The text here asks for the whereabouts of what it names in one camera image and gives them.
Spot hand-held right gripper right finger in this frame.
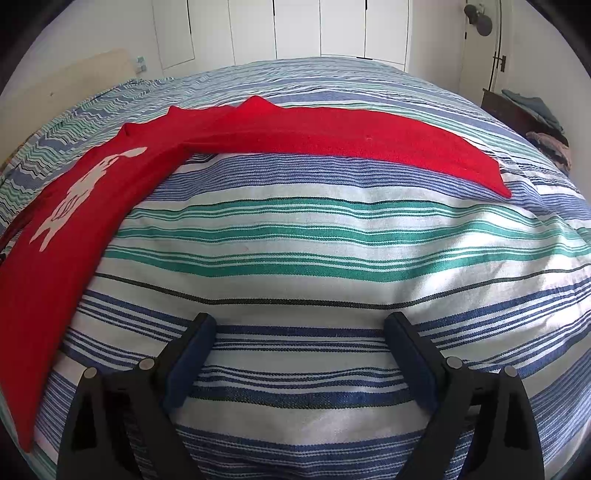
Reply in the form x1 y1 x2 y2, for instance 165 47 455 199
384 312 546 480

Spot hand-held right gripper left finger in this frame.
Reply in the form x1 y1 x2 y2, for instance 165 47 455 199
56 312 218 480

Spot red sweater with white print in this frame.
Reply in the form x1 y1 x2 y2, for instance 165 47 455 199
0 96 512 453

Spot pink patterned clothes pile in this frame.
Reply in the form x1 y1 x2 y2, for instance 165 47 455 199
526 131 574 174

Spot grey-green folded clothes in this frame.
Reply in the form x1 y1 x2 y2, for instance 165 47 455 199
501 89 566 134

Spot striped blue green blanket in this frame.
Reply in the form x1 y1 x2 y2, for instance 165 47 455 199
0 58 591 480

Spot dark wooden dresser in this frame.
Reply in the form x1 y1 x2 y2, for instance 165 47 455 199
482 89 570 149

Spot light wooden headboard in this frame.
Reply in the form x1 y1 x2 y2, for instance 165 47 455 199
0 48 139 182

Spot white door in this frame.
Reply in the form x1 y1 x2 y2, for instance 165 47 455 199
459 0 514 108

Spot white wardrobe doors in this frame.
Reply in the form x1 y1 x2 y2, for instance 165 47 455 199
151 0 410 73

